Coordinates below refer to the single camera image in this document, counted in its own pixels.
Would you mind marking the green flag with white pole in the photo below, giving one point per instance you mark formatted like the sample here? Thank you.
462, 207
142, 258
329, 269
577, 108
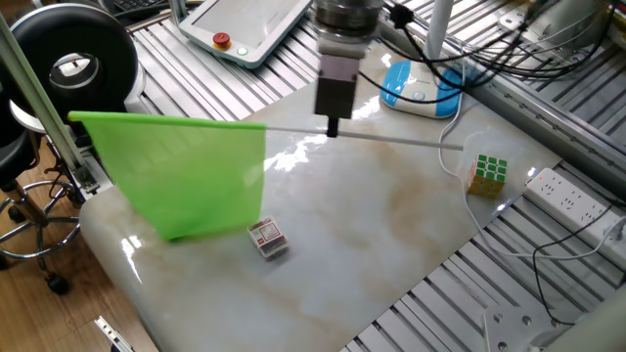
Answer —
186, 171

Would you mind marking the silver Schunk gripper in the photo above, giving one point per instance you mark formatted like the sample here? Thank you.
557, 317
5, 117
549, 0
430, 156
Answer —
337, 88

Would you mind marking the black office stool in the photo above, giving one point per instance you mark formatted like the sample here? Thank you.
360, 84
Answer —
14, 156

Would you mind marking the clear box of paper clips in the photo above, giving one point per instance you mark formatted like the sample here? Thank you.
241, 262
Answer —
269, 239

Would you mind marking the aluminium frame post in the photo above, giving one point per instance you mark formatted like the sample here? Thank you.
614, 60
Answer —
44, 102

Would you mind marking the Rubik's cube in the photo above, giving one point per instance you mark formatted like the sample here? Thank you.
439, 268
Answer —
486, 178

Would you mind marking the white teach pendant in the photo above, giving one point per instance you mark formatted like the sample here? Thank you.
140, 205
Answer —
244, 24

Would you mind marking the white power strip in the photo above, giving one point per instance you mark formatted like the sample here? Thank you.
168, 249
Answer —
562, 198

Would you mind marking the marble pattern board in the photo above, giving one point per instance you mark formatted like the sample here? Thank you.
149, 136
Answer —
367, 244

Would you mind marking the black keyboard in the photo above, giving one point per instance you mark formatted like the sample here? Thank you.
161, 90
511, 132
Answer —
137, 5

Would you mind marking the blue and white desk lamp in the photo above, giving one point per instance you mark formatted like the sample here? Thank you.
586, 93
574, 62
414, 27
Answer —
420, 93

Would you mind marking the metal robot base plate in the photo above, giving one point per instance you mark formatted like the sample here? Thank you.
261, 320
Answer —
513, 332

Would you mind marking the metal bracket strip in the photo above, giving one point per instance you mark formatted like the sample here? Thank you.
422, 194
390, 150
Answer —
112, 335

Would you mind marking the aluminium frame rail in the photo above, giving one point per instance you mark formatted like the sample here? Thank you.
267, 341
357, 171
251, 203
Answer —
538, 127

